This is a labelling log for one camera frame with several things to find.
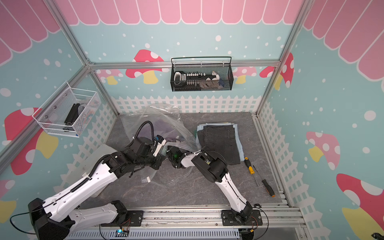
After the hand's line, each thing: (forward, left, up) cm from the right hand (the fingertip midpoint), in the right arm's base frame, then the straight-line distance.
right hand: (162, 144), depth 99 cm
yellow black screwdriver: (-14, -55, -3) cm, 56 cm away
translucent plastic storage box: (-20, +37, +9) cm, 43 cm away
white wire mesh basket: (-1, +40, +33) cm, 52 cm away
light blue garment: (0, -48, +8) cm, 49 cm away
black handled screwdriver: (-29, -62, -2) cm, 69 cm away
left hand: (-19, -6, +15) cm, 25 cm away
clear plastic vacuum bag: (+16, +19, +4) cm, 25 cm away
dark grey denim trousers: (-4, -37, +9) cm, 38 cm away
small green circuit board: (-48, +15, -6) cm, 50 cm away
